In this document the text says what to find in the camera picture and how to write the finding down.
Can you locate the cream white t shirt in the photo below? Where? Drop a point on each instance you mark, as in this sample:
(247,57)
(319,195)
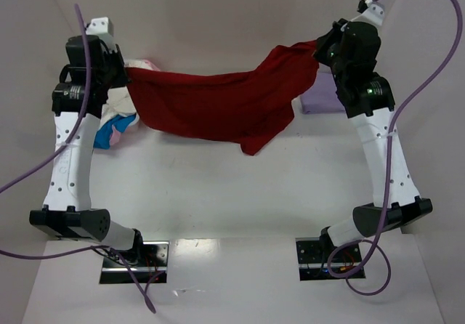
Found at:
(119,102)

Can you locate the folded purple t shirt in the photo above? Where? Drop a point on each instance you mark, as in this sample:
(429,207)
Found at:
(321,97)

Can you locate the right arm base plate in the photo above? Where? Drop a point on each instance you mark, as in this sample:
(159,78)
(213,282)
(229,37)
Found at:
(313,260)

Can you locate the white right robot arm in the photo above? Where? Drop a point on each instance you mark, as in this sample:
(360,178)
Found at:
(370,106)

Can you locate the blue t shirt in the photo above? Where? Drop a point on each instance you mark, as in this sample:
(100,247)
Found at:
(110,133)

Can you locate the red t shirt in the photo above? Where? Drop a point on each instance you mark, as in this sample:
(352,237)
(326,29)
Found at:
(247,108)

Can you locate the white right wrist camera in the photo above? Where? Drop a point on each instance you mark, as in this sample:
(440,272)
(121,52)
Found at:
(371,12)

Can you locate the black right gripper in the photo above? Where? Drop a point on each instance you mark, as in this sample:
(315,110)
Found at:
(323,50)

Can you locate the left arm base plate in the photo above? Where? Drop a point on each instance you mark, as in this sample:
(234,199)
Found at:
(151,266)

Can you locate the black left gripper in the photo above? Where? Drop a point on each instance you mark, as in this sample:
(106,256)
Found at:
(118,67)

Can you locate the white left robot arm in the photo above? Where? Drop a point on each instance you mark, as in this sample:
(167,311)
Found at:
(77,102)

